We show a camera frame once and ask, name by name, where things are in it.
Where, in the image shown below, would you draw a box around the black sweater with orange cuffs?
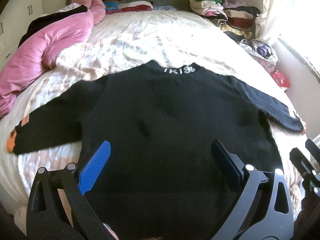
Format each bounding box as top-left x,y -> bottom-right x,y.
7,61 -> 304,239

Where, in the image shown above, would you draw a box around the pile of folded clothes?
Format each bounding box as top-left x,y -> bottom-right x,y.
189,0 -> 260,43

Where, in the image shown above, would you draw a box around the red and white folded clothes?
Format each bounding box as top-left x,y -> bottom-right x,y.
110,1 -> 153,14

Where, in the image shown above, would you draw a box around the red plastic bag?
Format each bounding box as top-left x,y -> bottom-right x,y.
271,70 -> 291,91

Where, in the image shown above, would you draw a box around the floral laundry basket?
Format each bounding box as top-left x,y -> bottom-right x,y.
239,39 -> 278,74

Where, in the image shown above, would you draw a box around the cream curtain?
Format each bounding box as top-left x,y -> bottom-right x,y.
255,0 -> 292,45

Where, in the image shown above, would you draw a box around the pink quilt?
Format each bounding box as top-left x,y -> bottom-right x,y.
1,0 -> 105,116

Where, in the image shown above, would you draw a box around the peach floral bedspread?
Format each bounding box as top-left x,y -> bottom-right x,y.
1,11 -> 297,213

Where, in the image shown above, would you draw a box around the black garment on quilt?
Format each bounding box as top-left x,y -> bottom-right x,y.
18,5 -> 88,47

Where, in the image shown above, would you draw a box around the white wardrobe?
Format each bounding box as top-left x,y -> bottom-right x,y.
1,0 -> 43,68

